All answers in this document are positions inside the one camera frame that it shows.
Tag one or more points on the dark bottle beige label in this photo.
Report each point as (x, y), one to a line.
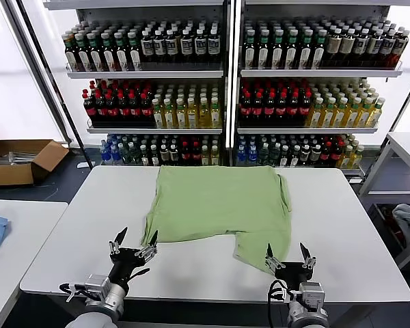
(347, 44)
(334, 44)

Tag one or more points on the grey shelf unit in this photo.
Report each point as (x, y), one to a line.
(140, 74)
(311, 72)

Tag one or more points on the light green polo shirt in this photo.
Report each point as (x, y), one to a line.
(218, 205)

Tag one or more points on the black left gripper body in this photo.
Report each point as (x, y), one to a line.
(126, 261)

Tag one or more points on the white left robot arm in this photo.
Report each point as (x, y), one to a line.
(112, 300)

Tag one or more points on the red cap cola bottle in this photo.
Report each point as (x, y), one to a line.
(305, 109)
(195, 153)
(111, 110)
(293, 109)
(146, 110)
(325, 155)
(246, 109)
(269, 109)
(89, 109)
(335, 155)
(258, 109)
(185, 153)
(134, 110)
(123, 110)
(100, 110)
(281, 109)

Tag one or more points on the blue water bottle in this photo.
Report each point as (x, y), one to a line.
(104, 153)
(241, 155)
(252, 155)
(114, 153)

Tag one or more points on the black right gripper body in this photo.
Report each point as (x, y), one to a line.
(294, 271)

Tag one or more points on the black slanted frame pole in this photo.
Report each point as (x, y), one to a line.
(48, 70)

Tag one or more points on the white frame side table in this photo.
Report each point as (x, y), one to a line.
(406, 143)

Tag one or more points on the white pole foot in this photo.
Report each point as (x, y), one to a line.
(82, 165)

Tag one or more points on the dark bottle white blue label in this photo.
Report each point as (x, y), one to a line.
(200, 46)
(401, 44)
(159, 46)
(361, 44)
(388, 44)
(147, 46)
(187, 46)
(374, 44)
(214, 46)
(171, 46)

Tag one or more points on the dark red cloth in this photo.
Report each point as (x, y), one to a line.
(394, 225)

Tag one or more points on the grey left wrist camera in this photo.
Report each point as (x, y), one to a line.
(95, 282)

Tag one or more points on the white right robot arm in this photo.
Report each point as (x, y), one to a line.
(304, 314)

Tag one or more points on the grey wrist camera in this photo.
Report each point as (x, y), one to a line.
(95, 282)
(312, 294)

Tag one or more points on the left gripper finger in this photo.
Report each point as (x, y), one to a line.
(122, 235)
(147, 252)

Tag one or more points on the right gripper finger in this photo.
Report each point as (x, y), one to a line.
(309, 262)
(272, 262)

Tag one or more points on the open cardboard box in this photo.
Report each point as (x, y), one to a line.
(10, 174)

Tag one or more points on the dark bottle green neck label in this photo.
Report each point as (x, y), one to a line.
(277, 53)
(71, 54)
(319, 53)
(109, 56)
(83, 56)
(306, 53)
(263, 53)
(96, 56)
(135, 56)
(122, 56)
(250, 53)
(292, 53)

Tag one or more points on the thin dark frame pole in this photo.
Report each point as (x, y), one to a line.
(402, 106)

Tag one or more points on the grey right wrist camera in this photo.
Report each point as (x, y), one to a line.
(312, 294)

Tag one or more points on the clear plastic packets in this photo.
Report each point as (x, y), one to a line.
(20, 157)

